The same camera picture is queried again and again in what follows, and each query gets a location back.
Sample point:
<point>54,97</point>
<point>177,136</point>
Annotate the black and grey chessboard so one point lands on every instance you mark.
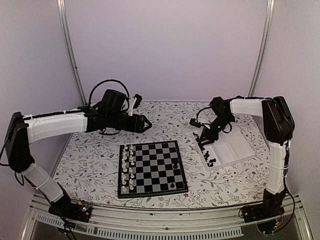
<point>149,168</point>

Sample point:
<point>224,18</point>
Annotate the floral patterned table mat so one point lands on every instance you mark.
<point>89,166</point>

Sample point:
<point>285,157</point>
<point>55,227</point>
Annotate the right aluminium frame post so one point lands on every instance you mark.
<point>270,4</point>

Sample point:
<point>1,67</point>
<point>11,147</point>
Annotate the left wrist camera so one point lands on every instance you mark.
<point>134,102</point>

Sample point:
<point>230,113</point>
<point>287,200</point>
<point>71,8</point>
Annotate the left aluminium frame post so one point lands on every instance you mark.
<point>61,6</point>

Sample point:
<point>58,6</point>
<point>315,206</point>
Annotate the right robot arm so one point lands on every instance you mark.
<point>278,127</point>

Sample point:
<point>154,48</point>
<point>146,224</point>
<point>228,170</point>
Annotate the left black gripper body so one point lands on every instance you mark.
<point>115,122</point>

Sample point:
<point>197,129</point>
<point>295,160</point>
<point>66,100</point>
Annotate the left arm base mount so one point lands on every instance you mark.
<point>65,208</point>

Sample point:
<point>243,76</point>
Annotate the white plastic piece tray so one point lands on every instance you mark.
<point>230,148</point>

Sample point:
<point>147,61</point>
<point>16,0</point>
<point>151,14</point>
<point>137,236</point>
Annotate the white rook piece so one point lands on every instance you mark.
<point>124,150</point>

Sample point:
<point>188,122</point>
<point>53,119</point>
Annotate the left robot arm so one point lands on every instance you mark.
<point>24,130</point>

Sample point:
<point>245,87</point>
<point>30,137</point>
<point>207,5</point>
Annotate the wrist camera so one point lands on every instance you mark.
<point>195,123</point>
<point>134,102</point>

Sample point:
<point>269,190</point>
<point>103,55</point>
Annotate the aluminium frame post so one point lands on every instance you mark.
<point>61,6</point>
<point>270,4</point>

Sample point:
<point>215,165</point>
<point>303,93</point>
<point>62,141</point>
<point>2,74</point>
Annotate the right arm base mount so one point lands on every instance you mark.
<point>265,215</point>

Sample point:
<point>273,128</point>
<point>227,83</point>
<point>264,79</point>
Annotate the aluminium front rail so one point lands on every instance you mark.
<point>126,223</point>

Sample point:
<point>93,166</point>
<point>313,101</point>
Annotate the black chess pieces pile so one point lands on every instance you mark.
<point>210,162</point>

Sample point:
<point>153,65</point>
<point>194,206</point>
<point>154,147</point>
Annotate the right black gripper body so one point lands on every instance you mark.
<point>223,122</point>

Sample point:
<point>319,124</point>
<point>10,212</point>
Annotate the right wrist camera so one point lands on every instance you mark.
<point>195,123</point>

